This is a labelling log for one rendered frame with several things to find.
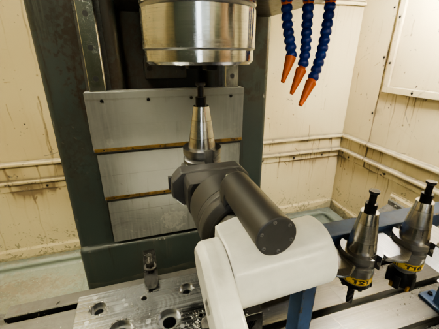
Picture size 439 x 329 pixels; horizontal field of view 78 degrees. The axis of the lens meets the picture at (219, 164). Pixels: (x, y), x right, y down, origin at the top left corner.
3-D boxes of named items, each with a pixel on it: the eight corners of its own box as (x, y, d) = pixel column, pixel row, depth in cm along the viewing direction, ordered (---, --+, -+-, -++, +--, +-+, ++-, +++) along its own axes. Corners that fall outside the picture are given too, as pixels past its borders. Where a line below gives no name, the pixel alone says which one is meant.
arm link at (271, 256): (277, 235, 36) (334, 305, 26) (198, 256, 34) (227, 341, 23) (279, 156, 32) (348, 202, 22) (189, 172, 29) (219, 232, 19)
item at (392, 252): (417, 260, 43) (419, 256, 43) (391, 267, 42) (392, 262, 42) (381, 234, 50) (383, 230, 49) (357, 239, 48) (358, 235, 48)
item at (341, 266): (360, 275, 41) (362, 270, 40) (330, 282, 39) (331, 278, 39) (330, 245, 47) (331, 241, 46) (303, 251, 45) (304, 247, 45)
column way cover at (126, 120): (240, 222, 107) (243, 87, 87) (110, 245, 94) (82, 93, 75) (235, 216, 111) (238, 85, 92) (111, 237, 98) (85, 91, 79)
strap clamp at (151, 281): (162, 316, 69) (157, 269, 63) (149, 319, 68) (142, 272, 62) (158, 277, 80) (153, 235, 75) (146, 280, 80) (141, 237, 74)
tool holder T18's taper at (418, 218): (409, 225, 49) (420, 192, 47) (436, 239, 46) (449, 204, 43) (392, 231, 48) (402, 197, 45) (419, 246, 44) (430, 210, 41)
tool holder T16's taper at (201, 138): (208, 140, 48) (207, 102, 45) (219, 148, 44) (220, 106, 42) (184, 144, 46) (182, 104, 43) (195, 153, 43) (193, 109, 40)
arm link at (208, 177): (245, 145, 43) (282, 173, 33) (243, 199, 47) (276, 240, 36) (165, 153, 40) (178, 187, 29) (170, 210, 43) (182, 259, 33)
